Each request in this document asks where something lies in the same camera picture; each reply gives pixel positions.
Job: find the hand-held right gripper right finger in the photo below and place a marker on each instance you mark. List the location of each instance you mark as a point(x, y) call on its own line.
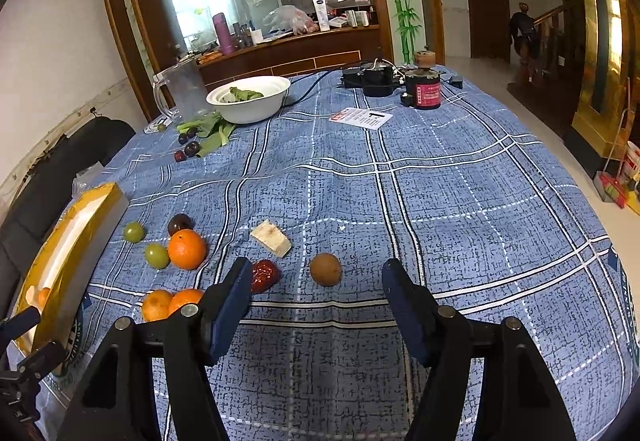
point(406, 318)

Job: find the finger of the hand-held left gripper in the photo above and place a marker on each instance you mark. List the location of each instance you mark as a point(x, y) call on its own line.
point(20, 323)
point(45, 360)

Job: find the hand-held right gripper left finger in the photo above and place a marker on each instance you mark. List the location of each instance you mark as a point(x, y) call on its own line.
point(231, 316)

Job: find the small orange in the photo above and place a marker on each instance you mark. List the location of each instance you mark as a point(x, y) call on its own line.
point(186, 298)
point(156, 305)
point(43, 297)

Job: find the red jujube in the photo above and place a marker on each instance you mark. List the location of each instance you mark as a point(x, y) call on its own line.
point(264, 275)

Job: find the large orange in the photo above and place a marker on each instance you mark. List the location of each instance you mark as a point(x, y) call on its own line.
point(187, 248)

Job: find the pale banana piece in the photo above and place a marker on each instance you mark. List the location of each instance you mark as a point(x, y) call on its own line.
point(271, 237)

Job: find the brown kiwi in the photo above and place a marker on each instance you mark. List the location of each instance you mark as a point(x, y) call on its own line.
point(325, 269)

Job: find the green plum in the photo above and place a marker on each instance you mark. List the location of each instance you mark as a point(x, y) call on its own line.
point(134, 231)
point(156, 255)

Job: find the yellow-taped white foam box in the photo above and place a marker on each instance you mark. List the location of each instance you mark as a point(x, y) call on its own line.
point(95, 226)

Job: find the black chair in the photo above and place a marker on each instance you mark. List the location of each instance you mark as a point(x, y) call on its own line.
point(50, 171)

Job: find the clear plastic bag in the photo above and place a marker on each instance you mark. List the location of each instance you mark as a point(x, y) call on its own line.
point(87, 177)

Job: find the small red plum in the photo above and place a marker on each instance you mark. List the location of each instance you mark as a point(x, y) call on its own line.
point(180, 156)

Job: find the leafy green vegetable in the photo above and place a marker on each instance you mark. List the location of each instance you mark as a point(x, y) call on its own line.
point(210, 130)

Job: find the white paper card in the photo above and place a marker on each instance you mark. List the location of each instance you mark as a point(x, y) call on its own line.
point(362, 117)

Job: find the white bowl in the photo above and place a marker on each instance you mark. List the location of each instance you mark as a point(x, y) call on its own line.
point(250, 108)

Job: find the green vegetable in bowl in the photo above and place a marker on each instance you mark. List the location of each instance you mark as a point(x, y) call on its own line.
point(242, 94)

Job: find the red black blender base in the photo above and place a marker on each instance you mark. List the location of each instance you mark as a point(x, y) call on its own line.
point(424, 92)

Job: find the clear glass pitcher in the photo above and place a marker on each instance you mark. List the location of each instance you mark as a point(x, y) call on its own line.
point(185, 88)

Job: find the black electronic device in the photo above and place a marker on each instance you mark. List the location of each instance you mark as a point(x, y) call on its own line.
point(375, 80)

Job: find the small black adapter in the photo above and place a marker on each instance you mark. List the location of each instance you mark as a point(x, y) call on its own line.
point(456, 81)

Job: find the broom with red dustpan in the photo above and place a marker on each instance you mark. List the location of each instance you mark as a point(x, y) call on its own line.
point(612, 188)

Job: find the small wooden cup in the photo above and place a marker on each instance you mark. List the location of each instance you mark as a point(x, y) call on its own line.
point(425, 57)

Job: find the wooden counter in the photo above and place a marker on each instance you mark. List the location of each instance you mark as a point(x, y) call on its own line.
point(300, 53)

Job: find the white mug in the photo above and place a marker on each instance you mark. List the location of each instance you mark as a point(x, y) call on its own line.
point(256, 36)

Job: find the purple thermos bottle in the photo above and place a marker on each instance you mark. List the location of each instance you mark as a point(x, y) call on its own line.
point(223, 33)

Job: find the plastic bag with fruit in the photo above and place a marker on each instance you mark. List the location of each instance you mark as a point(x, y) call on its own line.
point(292, 20)

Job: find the dark carved figurine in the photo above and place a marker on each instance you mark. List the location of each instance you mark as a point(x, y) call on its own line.
point(524, 33)

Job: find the white tube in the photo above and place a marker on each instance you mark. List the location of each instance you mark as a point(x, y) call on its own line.
point(321, 13)

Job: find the brown wooden door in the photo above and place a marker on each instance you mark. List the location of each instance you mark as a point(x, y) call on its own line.
point(485, 8)

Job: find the wooden stair railing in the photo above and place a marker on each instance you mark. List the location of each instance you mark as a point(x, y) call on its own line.
point(550, 18)

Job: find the golden frame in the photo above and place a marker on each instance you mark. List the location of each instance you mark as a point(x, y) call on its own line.
point(600, 46)

